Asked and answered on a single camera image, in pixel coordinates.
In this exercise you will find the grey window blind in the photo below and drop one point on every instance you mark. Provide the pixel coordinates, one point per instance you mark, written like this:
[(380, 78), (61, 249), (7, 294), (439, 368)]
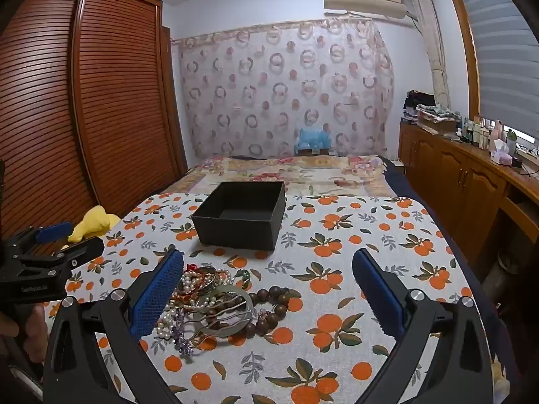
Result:
[(497, 59)]

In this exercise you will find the person's left hand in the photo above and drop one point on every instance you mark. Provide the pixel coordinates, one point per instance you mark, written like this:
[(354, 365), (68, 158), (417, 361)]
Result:
[(36, 328)]

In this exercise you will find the beige tied drape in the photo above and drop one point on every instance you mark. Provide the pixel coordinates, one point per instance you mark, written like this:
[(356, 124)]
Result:
[(433, 59)]

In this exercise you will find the orange fruit print cloth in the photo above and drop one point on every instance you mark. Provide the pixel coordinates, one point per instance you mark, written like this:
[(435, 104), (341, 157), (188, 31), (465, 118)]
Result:
[(337, 261)]

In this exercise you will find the black square box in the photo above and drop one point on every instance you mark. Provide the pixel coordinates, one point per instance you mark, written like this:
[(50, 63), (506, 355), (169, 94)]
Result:
[(236, 231)]

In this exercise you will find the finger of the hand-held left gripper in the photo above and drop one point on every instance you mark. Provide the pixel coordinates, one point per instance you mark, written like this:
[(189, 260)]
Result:
[(52, 231), (80, 249)]

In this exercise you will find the blue plastic bag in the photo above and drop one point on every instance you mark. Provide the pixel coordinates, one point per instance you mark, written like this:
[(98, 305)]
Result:
[(312, 136)]

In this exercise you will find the green lidded bottle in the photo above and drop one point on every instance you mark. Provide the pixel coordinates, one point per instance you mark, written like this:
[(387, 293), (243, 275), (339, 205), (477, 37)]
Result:
[(511, 141)]

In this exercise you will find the folded patterned cloth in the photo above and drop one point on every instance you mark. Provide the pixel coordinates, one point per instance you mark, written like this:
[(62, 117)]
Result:
[(438, 112)]

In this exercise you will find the pink tissue box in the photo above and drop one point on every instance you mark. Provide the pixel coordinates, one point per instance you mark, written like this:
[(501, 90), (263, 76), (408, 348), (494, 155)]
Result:
[(500, 151)]

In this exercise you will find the floral blanket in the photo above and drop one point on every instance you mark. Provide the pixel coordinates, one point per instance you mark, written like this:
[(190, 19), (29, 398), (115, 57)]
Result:
[(294, 172)]

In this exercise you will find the brown wooden cabinet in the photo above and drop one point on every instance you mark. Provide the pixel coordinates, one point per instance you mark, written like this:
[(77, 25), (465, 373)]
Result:
[(442, 168)]

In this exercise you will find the gold bangle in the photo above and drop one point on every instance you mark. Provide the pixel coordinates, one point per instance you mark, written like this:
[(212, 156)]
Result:
[(209, 281)]

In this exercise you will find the small cardboard box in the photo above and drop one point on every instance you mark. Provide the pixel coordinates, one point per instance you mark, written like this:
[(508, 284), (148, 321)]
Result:
[(313, 150)]

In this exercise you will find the silver hair stick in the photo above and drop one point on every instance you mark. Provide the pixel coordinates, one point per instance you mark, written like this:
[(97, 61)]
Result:
[(227, 309)]

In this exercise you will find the yellow plush toy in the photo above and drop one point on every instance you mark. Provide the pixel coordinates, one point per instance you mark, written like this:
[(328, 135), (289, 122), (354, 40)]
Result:
[(94, 221)]

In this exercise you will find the stack of dark clothes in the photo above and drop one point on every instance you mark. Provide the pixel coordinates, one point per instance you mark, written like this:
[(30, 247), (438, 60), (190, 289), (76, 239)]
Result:
[(417, 103)]

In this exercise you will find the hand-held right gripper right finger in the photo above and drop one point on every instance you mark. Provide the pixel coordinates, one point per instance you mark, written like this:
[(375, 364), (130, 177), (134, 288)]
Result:
[(379, 292)]

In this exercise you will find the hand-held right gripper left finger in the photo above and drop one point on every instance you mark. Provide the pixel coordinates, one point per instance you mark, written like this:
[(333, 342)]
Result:
[(156, 292)]

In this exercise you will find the row of cosmetic bottles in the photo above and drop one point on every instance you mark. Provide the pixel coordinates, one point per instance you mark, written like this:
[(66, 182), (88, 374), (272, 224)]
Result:
[(476, 132)]

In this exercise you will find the circle patterned curtain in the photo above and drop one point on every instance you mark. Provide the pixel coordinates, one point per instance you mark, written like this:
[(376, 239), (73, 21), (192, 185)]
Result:
[(273, 92)]

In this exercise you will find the grey jade bangle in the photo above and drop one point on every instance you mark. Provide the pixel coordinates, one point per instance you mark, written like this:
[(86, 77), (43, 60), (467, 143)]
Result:
[(223, 289)]

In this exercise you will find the brown slatted wooden wardrobe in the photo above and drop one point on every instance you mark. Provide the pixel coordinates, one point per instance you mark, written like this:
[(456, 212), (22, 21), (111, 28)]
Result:
[(118, 92)]

